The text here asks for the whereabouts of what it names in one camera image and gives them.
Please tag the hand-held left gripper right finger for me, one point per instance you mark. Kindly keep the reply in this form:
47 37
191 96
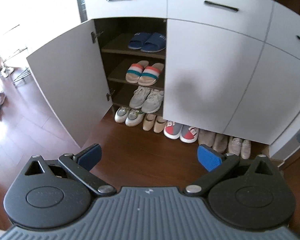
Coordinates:
210 156

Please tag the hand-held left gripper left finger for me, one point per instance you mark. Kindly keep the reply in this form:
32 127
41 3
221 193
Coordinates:
90 156

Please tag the beige quilted slipper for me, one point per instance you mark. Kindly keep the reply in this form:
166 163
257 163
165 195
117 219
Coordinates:
220 143
206 137

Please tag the beige patent loafer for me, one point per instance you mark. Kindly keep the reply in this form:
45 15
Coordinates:
234 147
246 150

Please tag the red grey fleece slipper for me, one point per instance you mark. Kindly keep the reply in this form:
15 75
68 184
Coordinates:
172 131
189 135

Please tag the white silver shoe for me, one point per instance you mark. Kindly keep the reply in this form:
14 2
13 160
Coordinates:
133 118

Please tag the white mesh sneaker coral lining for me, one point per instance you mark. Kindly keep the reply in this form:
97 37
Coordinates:
152 102
138 98

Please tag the white shoe cabinet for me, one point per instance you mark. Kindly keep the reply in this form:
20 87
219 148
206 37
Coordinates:
70 75
215 67

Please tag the striped slide sandal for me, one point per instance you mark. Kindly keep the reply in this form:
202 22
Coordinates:
136 71
151 75

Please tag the blue slide sandal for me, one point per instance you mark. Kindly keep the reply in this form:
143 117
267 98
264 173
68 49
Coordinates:
155 43
137 41

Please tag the black metal rack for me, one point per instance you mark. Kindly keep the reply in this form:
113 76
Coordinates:
21 76

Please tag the row of shoes by wall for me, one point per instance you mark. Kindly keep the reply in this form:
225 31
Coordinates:
6 71

